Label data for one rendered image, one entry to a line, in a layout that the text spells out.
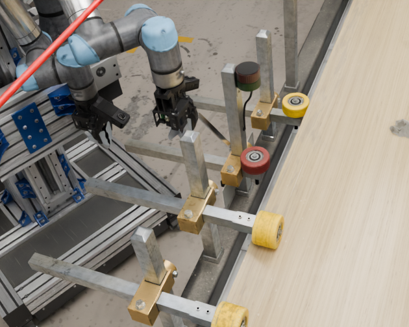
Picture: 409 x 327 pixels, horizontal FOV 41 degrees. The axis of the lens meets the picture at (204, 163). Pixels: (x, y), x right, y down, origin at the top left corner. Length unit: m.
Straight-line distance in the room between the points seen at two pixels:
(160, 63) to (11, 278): 1.34
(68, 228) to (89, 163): 0.38
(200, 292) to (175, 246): 0.99
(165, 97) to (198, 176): 0.20
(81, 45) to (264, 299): 0.69
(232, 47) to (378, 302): 2.53
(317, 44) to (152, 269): 1.36
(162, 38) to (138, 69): 2.29
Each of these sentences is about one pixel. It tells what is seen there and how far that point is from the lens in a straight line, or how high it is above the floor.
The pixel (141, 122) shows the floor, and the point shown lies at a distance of 3.10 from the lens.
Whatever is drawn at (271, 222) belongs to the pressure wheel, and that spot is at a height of 0.98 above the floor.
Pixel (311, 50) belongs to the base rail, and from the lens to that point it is 2.23.
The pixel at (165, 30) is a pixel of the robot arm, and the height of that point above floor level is 1.34.
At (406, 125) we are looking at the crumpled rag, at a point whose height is 0.92.
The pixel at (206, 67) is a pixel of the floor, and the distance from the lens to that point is 3.41.
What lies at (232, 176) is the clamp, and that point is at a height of 0.86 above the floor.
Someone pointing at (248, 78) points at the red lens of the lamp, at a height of 1.16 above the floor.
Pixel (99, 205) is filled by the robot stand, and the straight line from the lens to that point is 2.44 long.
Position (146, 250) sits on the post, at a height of 1.09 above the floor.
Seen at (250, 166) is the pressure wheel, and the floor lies 0.91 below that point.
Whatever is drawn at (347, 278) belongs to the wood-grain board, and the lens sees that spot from 1.27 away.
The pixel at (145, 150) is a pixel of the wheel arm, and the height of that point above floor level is 0.85.
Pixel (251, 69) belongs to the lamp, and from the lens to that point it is 1.36.
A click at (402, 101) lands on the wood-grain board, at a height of 0.90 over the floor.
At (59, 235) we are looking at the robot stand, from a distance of 2.40.
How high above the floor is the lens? 1.97
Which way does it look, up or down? 45 degrees down
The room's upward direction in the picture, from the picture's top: 11 degrees counter-clockwise
